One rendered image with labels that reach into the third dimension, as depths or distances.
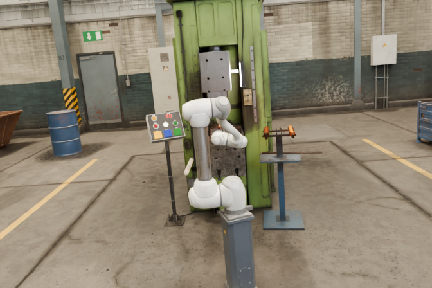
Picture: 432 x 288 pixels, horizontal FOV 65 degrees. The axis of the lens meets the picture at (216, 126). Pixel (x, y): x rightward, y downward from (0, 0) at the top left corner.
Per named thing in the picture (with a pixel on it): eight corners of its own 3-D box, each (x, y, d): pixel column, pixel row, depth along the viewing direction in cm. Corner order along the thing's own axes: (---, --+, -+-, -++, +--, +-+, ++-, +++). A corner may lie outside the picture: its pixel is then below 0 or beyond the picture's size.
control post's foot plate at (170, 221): (183, 225, 358) (182, 217, 357) (162, 226, 360) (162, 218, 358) (186, 216, 380) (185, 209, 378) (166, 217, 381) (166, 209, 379)
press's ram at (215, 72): (239, 89, 346) (236, 49, 338) (202, 92, 349) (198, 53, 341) (239, 86, 387) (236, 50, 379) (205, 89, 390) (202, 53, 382)
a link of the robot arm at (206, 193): (222, 211, 233) (190, 215, 231) (219, 201, 249) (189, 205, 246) (213, 99, 218) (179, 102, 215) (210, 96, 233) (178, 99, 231)
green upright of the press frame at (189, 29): (213, 210, 389) (194, -1, 344) (190, 211, 390) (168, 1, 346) (215, 195, 432) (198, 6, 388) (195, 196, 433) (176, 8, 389)
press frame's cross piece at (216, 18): (238, 44, 351) (234, -5, 342) (198, 47, 354) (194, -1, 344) (237, 45, 394) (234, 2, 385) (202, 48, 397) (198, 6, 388)
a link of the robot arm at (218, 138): (211, 141, 286) (226, 143, 286) (209, 146, 271) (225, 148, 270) (213, 128, 283) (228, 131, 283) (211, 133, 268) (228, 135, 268)
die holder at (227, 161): (246, 175, 357) (243, 134, 349) (210, 177, 360) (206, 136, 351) (245, 159, 412) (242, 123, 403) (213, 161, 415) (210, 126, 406)
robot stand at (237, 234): (259, 292, 248) (254, 216, 237) (234, 300, 242) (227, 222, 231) (247, 276, 267) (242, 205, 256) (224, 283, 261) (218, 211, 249)
